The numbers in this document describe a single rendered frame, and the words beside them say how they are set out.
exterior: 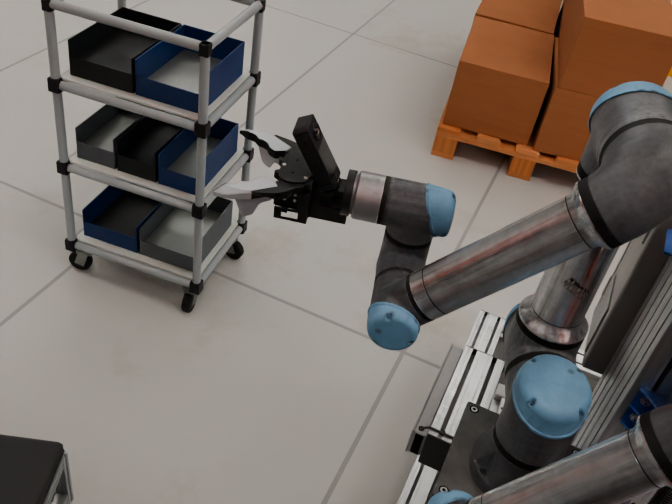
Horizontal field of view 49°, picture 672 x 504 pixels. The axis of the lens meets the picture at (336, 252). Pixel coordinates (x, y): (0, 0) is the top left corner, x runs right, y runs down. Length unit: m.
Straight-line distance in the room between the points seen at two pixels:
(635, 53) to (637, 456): 2.65
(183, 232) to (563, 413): 1.77
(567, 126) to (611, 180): 2.65
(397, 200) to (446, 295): 0.17
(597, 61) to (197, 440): 2.29
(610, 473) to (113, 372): 1.76
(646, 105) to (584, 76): 2.46
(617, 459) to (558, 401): 0.20
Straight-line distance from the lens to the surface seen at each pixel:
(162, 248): 2.56
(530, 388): 1.16
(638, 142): 0.97
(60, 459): 1.90
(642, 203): 0.94
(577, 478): 1.01
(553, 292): 1.20
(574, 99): 3.54
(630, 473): 0.99
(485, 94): 3.57
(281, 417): 2.35
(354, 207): 1.10
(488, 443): 1.28
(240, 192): 1.08
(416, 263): 1.13
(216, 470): 2.23
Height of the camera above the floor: 1.85
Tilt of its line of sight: 39 degrees down
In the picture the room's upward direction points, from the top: 11 degrees clockwise
